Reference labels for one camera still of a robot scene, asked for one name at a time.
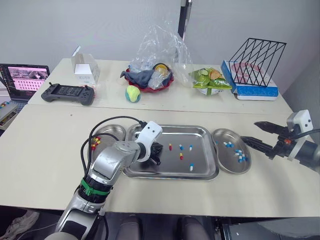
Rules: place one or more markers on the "robot body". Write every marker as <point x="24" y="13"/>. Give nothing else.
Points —
<point x="162" y="227"/>

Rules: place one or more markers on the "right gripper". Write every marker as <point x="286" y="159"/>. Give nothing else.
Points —
<point x="282" y="145"/>

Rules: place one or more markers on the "steel kidney dish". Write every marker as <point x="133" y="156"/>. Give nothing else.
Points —
<point x="110" y="131"/>
<point x="230" y="162"/>

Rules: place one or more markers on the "white carton box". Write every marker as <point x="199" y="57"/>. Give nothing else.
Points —
<point x="85" y="68"/>

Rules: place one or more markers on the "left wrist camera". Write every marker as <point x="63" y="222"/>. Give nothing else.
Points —
<point x="149" y="132"/>

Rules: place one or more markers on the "green snack pack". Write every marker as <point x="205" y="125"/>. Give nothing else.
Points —
<point x="207" y="81"/>

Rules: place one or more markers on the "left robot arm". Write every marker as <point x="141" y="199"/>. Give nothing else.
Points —
<point x="107" y="162"/>

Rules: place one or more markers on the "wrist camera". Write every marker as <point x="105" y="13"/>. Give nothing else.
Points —
<point x="149" y="132"/>
<point x="301" y="120"/>

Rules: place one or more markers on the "blue-white flat box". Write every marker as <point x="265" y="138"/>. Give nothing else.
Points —
<point x="255" y="92"/>

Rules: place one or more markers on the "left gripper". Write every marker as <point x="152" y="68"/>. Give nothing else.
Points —
<point x="157" y="148"/>

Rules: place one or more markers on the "yellow round lid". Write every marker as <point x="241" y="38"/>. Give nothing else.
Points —
<point x="161" y="68"/>

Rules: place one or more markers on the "open laptop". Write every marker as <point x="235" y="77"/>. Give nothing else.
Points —
<point x="25" y="77"/>

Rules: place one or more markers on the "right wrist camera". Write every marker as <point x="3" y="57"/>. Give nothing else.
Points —
<point x="301" y="120"/>

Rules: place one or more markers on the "grey game controller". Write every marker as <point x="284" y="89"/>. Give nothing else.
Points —
<point x="67" y="93"/>

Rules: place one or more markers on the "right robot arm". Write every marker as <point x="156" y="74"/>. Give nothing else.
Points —
<point x="308" y="153"/>

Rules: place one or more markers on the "grey cloth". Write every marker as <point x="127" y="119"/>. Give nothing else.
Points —
<point x="140" y="77"/>

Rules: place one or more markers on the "green-yellow toy ball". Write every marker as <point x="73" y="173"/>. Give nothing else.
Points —
<point x="132" y="94"/>

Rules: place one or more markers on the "red bowl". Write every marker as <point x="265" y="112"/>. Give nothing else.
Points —
<point x="147" y="89"/>

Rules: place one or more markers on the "black pole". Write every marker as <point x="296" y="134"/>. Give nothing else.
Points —
<point x="184" y="17"/>

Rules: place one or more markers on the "rectangular steel tray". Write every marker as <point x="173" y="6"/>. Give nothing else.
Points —
<point x="200" y="152"/>

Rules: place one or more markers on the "clear plastic bag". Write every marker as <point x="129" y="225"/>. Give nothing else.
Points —
<point x="162" y="47"/>

